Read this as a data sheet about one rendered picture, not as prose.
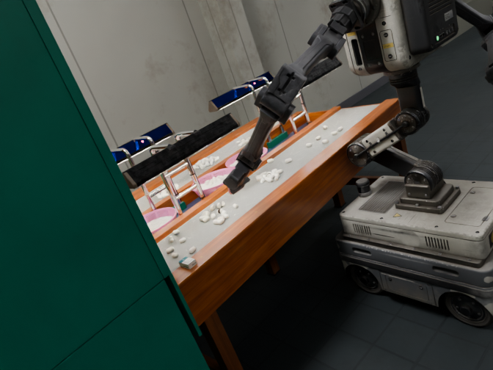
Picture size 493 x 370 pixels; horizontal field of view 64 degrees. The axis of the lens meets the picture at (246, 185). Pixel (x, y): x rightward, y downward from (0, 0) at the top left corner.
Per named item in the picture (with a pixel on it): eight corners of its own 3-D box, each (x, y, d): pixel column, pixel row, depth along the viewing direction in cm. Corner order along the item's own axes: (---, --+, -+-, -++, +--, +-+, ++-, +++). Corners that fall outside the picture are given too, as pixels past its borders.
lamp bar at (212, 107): (276, 79, 286) (273, 70, 284) (216, 111, 249) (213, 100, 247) (268, 81, 292) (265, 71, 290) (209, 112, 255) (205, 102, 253)
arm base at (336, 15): (364, 26, 137) (350, -5, 131) (354, 40, 134) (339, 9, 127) (344, 31, 143) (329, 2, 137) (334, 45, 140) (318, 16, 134)
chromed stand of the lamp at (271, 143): (288, 136, 277) (268, 74, 262) (271, 148, 265) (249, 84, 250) (268, 137, 291) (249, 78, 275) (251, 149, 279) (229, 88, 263)
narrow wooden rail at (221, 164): (307, 124, 296) (302, 110, 292) (96, 272, 188) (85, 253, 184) (301, 125, 300) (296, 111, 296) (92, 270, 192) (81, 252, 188)
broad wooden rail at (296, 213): (406, 125, 244) (400, 97, 238) (195, 330, 137) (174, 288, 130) (388, 127, 253) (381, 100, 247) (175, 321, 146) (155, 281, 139)
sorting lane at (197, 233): (383, 106, 248) (382, 103, 247) (160, 291, 141) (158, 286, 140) (342, 111, 270) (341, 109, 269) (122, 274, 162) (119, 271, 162)
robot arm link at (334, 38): (349, 26, 132) (336, 17, 132) (335, 45, 128) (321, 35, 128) (338, 44, 140) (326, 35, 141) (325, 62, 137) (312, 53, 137)
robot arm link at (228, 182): (263, 158, 146) (244, 145, 147) (249, 178, 139) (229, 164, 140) (252, 176, 156) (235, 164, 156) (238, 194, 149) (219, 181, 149)
